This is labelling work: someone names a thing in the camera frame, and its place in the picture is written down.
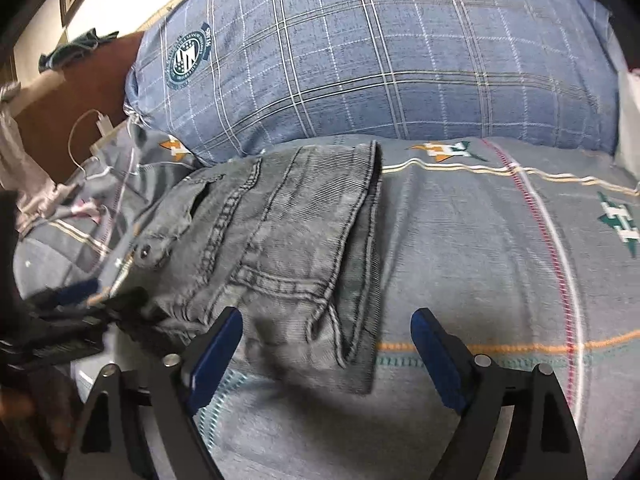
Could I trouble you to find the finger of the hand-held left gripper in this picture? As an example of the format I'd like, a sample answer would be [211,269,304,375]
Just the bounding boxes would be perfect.
[24,279,108,312]
[35,286,151,335]

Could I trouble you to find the green cloth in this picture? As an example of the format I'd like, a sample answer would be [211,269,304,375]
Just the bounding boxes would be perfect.
[39,27,120,72]

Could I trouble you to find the brown wooden headboard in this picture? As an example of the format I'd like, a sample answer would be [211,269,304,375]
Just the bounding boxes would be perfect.
[12,30,147,186]

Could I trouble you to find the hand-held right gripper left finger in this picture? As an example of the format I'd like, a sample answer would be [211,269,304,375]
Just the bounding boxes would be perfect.
[62,306,244,480]

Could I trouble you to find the white cloth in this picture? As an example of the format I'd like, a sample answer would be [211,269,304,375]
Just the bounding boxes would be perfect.
[614,66,640,173]

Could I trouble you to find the grey denim pants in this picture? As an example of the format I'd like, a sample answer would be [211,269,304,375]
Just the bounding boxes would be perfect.
[117,140,384,397]

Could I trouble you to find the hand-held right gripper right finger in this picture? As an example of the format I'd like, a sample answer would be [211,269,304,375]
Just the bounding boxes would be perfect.
[410,307,588,480]

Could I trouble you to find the white charging cable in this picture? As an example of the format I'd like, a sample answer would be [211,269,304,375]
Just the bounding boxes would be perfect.
[67,109,140,182]

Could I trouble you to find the pale pink cloth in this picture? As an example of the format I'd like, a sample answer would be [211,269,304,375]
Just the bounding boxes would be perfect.
[0,82,108,235]

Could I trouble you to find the blue plaid pillow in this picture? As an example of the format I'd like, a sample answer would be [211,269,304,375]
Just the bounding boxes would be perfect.
[122,0,621,167]

